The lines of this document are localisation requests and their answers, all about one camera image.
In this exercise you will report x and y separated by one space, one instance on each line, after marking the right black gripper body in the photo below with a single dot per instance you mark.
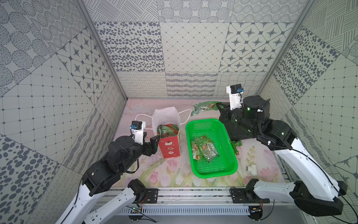
235 116

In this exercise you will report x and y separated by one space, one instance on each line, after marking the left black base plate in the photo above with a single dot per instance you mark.
147 196

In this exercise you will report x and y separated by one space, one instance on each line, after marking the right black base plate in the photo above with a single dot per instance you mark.
241 195

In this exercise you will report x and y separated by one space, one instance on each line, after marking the white red paper gift bag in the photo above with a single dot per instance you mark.
167 123

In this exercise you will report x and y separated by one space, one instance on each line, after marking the green plastic basket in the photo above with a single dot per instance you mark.
226 163

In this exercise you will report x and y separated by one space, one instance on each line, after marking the white crumpled tissue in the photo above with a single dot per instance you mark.
251 170

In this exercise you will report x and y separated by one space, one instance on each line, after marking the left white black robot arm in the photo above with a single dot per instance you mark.
99 178

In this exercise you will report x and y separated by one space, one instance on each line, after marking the black plastic tool case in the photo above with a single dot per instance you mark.
238 133

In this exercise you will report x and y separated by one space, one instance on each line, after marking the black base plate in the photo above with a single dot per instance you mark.
241 195
147 196

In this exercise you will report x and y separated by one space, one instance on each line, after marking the green plastic hose nozzle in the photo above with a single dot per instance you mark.
235 145

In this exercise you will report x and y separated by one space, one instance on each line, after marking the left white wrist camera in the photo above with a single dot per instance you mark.
137 131

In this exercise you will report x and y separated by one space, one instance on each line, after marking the green red sauce packet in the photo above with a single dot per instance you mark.
195 151

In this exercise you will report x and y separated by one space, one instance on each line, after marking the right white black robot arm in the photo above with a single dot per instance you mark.
315 193

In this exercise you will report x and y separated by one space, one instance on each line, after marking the red green condiment packet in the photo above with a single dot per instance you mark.
168 130

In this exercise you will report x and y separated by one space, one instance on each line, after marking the aluminium mounting rail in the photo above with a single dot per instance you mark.
187 196

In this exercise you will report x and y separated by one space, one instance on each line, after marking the orange green soup packet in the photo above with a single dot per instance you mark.
203 107

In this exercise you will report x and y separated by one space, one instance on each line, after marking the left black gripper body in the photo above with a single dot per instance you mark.
149 145

